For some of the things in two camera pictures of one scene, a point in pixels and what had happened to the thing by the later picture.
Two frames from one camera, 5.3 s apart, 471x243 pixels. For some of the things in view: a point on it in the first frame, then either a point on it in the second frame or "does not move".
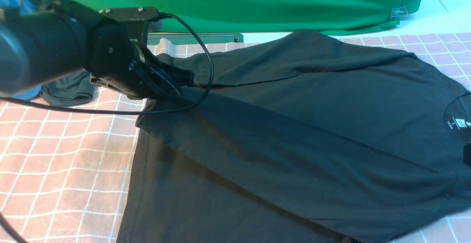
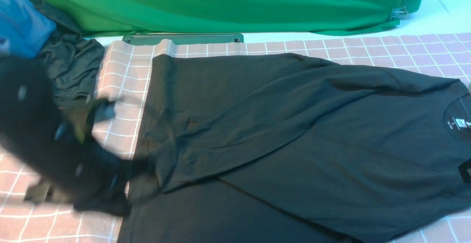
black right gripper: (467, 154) to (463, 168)
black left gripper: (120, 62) to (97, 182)
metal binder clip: (399, 12) does not move
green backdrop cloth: (271, 6) does not move
